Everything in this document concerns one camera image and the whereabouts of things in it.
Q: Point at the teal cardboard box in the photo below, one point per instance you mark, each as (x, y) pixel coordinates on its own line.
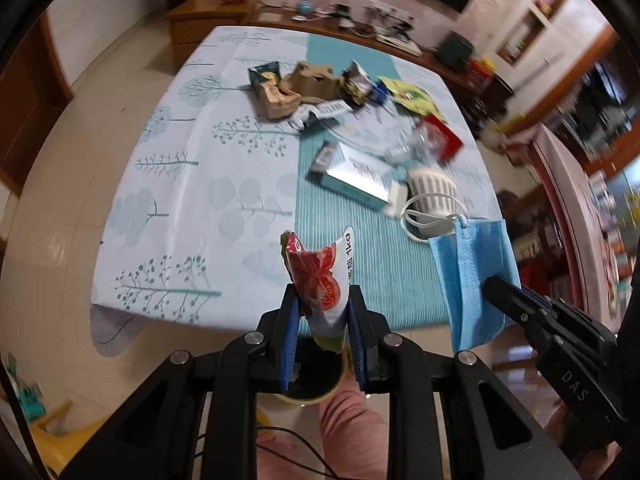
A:
(355, 175)

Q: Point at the brown cardboard cup holder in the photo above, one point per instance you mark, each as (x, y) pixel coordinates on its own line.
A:
(310, 80)

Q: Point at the yellow green snack packet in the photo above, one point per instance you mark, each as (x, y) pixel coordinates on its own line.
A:
(410, 95)

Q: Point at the blue face mask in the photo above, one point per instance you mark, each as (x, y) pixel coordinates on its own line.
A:
(460, 280)

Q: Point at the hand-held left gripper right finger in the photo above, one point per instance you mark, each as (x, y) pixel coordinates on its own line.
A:
(357, 345)

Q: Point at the dark green box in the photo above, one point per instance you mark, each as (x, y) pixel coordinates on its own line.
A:
(455, 50)

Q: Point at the yellow rimmed trash bin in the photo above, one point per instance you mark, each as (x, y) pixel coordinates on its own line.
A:
(315, 385)

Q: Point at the red box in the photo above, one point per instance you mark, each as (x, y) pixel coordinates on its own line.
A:
(481, 72)

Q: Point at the person's pink pants leg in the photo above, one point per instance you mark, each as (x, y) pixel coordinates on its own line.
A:
(350, 435)

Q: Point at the crumpled foil snack wrapper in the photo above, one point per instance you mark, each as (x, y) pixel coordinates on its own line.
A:
(357, 82)

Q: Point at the white printed wrapper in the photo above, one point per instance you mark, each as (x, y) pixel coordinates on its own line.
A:
(322, 112)

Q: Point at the teal plastic toy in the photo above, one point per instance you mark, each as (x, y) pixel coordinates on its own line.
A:
(27, 400)

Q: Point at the crumpled brown paper bag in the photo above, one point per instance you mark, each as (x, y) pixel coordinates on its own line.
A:
(277, 102)

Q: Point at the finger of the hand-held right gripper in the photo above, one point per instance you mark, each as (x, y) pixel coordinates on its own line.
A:
(505, 297)

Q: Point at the wooden cabinet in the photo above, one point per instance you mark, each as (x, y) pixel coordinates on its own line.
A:
(200, 25)

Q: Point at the wooden door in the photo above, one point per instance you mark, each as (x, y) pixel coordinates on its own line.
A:
(25, 100)

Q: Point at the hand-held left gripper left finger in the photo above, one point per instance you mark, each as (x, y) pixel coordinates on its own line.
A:
(289, 350)

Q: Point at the clear plastic bottle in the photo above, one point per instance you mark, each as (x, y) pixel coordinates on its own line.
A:
(410, 147)

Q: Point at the yellow plastic stool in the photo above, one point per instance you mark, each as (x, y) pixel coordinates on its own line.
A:
(55, 445)

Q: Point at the red packet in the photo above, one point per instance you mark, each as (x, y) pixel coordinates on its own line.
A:
(450, 140)

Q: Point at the green carton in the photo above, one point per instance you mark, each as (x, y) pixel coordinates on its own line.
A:
(265, 75)

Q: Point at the long wooden sideboard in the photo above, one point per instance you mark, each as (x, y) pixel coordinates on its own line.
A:
(450, 72)

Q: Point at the tree print tablecloth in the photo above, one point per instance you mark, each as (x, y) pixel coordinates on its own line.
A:
(200, 160)

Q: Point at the tomato print packet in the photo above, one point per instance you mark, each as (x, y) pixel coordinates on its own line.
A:
(320, 280)

